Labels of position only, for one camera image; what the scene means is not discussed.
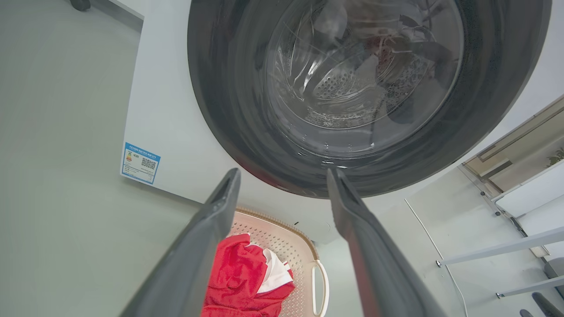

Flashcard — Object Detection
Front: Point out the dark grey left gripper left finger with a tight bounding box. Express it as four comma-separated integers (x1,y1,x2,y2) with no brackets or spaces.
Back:
120,168,241,317

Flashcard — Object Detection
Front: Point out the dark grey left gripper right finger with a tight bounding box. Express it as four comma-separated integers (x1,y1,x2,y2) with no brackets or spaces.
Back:
327,168,448,317

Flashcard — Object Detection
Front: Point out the beige perforated plastic laundry basket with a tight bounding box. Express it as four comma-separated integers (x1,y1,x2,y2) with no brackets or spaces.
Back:
200,208,330,317

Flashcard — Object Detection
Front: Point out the white rack bar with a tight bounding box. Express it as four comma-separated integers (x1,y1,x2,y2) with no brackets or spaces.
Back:
496,275,564,299
436,227,564,268

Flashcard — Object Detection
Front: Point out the red and white garment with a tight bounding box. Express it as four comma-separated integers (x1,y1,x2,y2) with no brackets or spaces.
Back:
202,233,296,317

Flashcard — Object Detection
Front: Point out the grey metal stand leg with caster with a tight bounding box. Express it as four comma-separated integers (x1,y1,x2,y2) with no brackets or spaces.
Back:
458,164,549,258

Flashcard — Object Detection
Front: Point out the blue white energy label sticker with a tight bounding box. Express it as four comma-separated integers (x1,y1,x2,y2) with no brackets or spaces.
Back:
120,142,161,185

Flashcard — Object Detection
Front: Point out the white partition panel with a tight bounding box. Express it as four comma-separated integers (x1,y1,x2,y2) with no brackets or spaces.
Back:
491,159,564,219

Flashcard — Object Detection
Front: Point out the white front-load washing machine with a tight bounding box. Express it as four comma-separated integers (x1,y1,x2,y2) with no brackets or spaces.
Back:
120,0,564,245

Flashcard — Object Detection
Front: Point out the round dark glass washer door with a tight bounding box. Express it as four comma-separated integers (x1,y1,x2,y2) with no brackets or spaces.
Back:
187,0,552,199

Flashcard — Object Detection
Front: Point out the thin white floor cable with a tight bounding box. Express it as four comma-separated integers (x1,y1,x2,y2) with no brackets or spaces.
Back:
404,199,468,317

